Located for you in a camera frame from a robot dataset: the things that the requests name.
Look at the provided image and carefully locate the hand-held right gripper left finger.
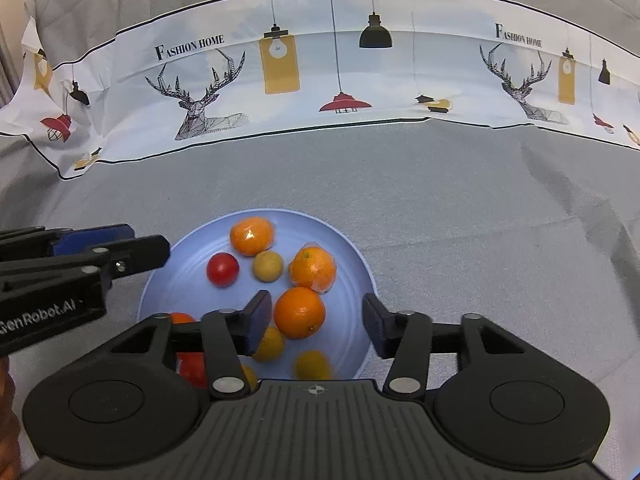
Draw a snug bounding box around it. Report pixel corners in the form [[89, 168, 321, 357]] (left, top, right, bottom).
[[107, 290, 273, 401]]

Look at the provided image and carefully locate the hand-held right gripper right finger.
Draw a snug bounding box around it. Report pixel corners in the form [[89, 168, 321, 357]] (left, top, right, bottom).
[[362, 292, 536, 401]]

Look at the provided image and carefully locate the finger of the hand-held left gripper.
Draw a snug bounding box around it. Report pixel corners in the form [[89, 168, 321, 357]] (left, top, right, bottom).
[[0, 224, 136, 262], [0, 235, 171, 297]]

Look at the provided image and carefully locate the light blue plate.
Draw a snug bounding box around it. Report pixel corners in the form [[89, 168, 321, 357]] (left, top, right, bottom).
[[137, 208, 378, 386]]

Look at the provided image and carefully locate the red tomato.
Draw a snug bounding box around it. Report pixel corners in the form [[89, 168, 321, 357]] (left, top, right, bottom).
[[206, 253, 240, 288], [176, 352, 208, 390]]

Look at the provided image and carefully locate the plastic-wrapped orange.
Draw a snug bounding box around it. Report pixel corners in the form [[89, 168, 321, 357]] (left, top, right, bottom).
[[287, 242, 337, 295]]

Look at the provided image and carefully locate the person's left hand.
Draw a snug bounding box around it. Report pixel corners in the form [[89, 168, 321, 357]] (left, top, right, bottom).
[[0, 357, 21, 476]]

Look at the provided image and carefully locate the grey cloth with deer print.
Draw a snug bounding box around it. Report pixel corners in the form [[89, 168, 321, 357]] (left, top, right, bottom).
[[0, 0, 640, 480]]

